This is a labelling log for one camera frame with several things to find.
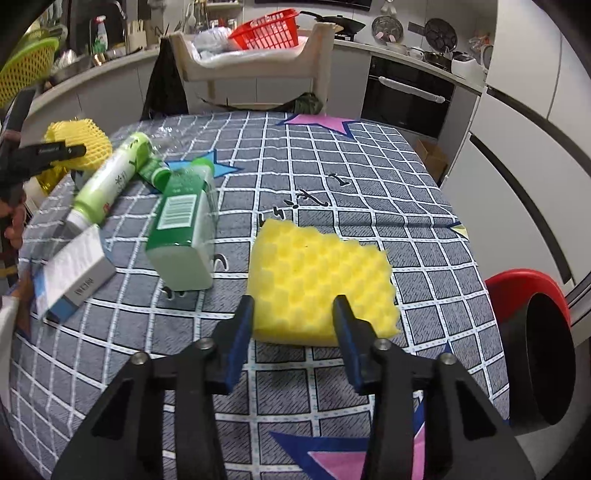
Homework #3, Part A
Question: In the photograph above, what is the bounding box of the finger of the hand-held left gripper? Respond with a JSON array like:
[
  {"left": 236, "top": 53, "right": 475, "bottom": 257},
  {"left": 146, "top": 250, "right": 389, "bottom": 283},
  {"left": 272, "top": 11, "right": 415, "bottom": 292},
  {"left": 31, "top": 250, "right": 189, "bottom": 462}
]
[
  {"left": 0, "top": 143, "right": 88, "bottom": 182},
  {"left": 0, "top": 89, "right": 37, "bottom": 155}
]

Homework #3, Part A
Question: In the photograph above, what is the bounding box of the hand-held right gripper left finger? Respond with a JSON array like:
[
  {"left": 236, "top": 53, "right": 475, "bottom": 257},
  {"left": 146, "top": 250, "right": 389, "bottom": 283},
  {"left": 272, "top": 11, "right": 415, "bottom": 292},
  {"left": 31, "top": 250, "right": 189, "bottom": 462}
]
[{"left": 51, "top": 295, "right": 256, "bottom": 480}]

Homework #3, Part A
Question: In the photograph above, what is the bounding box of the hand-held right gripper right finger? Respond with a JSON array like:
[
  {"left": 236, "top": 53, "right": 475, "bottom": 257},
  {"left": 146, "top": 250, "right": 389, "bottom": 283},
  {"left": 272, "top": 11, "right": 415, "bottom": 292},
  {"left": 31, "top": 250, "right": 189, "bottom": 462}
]
[{"left": 332, "top": 294, "right": 536, "bottom": 480}]

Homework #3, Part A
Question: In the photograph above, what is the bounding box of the gold foil bag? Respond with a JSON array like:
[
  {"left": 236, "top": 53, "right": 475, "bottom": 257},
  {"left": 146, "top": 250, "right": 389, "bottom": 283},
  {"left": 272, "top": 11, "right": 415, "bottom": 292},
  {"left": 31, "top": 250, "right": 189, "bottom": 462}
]
[{"left": 34, "top": 168, "right": 70, "bottom": 195}]

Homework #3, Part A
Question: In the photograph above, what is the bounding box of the yellow foam net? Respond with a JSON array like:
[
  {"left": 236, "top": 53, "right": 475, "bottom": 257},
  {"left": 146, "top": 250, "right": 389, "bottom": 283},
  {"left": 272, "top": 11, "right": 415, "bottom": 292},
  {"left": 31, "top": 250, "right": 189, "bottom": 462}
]
[{"left": 45, "top": 119, "right": 113, "bottom": 171}]

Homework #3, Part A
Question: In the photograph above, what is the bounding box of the yellow sponge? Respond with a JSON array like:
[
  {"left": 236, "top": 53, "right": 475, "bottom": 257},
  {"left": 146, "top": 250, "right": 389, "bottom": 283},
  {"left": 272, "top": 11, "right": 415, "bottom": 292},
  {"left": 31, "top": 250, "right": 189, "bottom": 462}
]
[{"left": 246, "top": 218, "right": 402, "bottom": 347}]

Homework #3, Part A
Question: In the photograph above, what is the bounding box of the white and blue box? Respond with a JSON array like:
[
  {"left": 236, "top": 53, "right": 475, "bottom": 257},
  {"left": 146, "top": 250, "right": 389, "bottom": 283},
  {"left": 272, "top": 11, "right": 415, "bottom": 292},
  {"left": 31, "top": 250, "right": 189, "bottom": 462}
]
[{"left": 32, "top": 224, "right": 116, "bottom": 324}]

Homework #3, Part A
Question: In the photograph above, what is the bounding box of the green lotion bottle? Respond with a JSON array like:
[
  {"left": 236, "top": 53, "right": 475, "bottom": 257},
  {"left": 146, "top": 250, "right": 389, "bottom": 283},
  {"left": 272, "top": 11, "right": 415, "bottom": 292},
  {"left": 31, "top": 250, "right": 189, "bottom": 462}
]
[{"left": 145, "top": 157, "right": 218, "bottom": 291}]

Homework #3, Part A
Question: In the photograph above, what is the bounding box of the clear plastic wrapper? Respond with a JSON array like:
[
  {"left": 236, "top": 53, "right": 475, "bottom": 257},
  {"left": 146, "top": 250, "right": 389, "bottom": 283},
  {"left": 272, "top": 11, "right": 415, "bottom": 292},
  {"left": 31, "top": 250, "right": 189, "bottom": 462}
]
[{"left": 139, "top": 122, "right": 185, "bottom": 158}]

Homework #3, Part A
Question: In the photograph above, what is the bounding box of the black trash bin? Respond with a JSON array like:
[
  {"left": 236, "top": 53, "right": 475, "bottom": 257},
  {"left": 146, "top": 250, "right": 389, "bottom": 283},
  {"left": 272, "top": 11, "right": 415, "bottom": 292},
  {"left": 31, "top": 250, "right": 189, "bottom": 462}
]
[{"left": 508, "top": 290, "right": 577, "bottom": 435}]

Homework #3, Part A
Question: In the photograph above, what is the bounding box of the person's left hand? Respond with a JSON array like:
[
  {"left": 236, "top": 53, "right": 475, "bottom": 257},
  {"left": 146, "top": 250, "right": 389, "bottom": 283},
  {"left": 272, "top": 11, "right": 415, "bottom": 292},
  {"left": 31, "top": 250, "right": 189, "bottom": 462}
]
[{"left": 0, "top": 203, "right": 28, "bottom": 251}]

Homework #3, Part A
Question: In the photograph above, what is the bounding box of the green plastic colander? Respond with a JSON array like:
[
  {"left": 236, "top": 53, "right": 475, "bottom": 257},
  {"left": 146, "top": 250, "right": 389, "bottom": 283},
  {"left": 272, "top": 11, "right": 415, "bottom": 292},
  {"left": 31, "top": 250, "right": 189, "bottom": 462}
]
[{"left": 0, "top": 36, "right": 61, "bottom": 109}]

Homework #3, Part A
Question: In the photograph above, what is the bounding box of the green and white tube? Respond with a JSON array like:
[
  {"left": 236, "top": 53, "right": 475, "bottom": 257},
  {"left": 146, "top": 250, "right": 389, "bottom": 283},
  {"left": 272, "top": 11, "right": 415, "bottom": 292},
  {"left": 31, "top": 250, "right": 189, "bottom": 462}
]
[{"left": 65, "top": 132, "right": 158, "bottom": 232}]

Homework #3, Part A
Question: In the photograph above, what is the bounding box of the green spray bottle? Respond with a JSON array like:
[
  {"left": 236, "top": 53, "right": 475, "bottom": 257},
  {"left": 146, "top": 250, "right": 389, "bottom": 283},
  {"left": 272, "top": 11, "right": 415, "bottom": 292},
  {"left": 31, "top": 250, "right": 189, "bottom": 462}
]
[{"left": 92, "top": 15, "right": 109, "bottom": 54}]

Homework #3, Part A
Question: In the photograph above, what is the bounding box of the small green bottle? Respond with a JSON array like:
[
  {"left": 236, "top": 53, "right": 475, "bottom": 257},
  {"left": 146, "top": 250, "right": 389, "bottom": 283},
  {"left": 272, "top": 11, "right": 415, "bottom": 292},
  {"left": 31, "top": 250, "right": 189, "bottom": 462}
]
[{"left": 139, "top": 157, "right": 171, "bottom": 190}]

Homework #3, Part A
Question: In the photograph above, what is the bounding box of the grey checked star-print cloth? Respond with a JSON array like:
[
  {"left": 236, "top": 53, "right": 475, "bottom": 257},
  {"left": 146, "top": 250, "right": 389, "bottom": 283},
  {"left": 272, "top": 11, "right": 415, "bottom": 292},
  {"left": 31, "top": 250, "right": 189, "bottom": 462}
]
[{"left": 9, "top": 110, "right": 511, "bottom": 480}]

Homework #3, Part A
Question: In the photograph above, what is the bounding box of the black cloth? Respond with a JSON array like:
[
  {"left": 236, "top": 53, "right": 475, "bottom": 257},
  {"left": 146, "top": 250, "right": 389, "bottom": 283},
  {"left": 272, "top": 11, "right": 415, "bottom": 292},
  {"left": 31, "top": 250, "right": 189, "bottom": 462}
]
[{"left": 141, "top": 37, "right": 189, "bottom": 121}]

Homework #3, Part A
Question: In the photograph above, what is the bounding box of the red plastic stool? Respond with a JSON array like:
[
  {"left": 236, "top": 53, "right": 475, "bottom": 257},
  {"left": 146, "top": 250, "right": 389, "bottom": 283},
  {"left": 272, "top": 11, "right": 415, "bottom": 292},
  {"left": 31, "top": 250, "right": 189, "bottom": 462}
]
[{"left": 485, "top": 270, "right": 573, "bottom": 333}]

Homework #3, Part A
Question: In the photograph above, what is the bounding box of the cardboard box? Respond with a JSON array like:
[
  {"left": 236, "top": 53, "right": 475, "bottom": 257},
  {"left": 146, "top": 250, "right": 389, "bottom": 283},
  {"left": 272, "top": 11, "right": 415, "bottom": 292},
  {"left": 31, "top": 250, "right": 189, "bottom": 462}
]
[{"left": 414, "top": 138, "right": 450, "bottom": 185}]

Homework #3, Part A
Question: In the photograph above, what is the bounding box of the white plastic bag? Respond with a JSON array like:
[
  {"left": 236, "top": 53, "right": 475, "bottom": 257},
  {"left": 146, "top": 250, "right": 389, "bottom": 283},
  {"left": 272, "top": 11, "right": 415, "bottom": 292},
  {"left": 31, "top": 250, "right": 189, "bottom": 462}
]
[{"left": 193, "top": 28, "right": 305, "bottom": 63}]

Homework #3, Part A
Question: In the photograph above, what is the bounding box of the white refrigerator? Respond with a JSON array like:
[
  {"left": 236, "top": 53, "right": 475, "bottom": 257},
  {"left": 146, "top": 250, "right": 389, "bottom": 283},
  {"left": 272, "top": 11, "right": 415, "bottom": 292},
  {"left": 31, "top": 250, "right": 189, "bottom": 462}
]
[{"left": 443, "top": 0, "right": 591, "bottom": 296}]

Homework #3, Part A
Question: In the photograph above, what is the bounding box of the beige trolley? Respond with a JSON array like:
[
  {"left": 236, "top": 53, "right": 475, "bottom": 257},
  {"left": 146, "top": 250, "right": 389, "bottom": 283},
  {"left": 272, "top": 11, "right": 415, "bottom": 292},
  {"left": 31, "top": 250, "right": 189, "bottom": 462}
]
[{"left": 168, "top": 22, "right": 335, "bottom": 114}]

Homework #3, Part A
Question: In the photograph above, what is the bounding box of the black built-in oven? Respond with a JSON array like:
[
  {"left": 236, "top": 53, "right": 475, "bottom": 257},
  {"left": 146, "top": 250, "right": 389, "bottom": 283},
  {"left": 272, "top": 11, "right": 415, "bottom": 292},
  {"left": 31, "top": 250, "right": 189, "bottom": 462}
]
[{"left": 360, "top": 55, "right": 455, "bottom": 139}]

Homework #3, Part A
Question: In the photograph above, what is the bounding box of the red plastic basket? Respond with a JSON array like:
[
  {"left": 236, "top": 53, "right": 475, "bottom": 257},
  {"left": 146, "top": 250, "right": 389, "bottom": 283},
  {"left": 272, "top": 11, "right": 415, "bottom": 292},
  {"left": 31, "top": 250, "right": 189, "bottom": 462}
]
[{"left": 228, "top": 8, "right": 301, "bottom": 51}]

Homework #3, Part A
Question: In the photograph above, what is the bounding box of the white rice cooker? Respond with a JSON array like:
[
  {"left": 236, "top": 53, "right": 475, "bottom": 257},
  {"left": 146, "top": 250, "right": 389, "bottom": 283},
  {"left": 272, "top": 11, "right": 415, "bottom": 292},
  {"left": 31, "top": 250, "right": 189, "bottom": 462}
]
[{"left": 450, "top": 51, "right": 485, "bottom": 79}]

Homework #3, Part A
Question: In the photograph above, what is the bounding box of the round metal steamer rack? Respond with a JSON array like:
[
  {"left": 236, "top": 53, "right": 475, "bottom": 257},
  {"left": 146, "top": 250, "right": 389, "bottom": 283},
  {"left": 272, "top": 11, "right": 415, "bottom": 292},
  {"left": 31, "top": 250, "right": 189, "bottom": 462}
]
[{"left": 372, "top": 15, "right": 403, "bottom": 42}]

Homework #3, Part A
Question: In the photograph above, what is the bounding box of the black wok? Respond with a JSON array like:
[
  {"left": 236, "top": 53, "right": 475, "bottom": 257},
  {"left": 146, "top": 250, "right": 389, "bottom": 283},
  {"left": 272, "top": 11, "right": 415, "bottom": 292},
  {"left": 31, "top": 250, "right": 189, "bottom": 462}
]
[{"left": 300, "top": 10, "right": 366, "bottom": 35}]

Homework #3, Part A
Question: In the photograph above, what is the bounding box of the dark round baking pan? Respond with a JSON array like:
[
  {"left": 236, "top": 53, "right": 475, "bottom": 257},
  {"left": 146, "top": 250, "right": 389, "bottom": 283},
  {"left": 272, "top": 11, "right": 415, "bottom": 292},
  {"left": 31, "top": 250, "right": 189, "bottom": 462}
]
[{"left": 425, "top": 18, "right": 458, "bottom": 49}]

